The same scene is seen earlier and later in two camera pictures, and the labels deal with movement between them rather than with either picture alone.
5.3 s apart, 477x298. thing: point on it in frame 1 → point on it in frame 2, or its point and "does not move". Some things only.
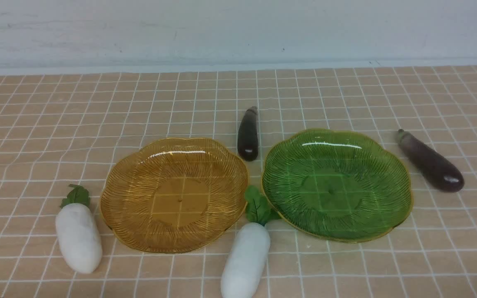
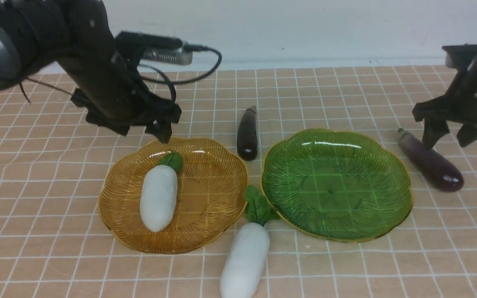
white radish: [248, 255] does not move
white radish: [78, 233] → [158, 193]
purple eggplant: [438, 172] does not move
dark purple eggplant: [248, 135] does not move
